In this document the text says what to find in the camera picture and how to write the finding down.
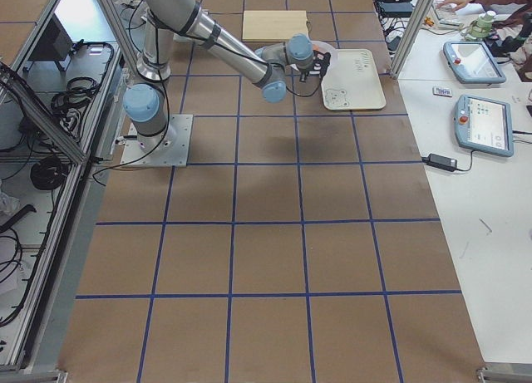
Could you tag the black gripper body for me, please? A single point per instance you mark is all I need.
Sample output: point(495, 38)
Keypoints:
point(319, 61)

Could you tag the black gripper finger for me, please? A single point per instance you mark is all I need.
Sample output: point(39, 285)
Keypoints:
point(328, 59)

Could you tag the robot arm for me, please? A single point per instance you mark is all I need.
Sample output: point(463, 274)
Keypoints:
point(147, 103)

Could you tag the cream bear tray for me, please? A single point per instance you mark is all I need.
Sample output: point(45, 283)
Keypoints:
point(352, 82)

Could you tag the white ribbed plate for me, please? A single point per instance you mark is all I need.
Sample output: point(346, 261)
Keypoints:
point(322, 48)

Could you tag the bamboo cutting board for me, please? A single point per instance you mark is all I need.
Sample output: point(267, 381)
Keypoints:
point(273, 25)

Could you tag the upper teach pendant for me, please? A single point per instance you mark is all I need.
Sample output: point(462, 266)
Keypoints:
point(472, 63)

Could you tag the teach pendant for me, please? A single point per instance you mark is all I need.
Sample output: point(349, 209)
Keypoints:
point(472, 63)
point(485, 125)

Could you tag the black power brick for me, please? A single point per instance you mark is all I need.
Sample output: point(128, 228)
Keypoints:
point(441, 162)

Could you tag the lower teach pendant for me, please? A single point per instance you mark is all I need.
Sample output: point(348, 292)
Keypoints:
point(485, 125)

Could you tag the black monitor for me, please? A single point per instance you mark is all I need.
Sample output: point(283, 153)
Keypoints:
point(54, 45)

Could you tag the aluminium frame post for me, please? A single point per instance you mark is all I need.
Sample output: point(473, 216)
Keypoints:
point(409, 36)

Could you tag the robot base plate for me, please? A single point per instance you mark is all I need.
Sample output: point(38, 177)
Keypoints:
point(169, 148)

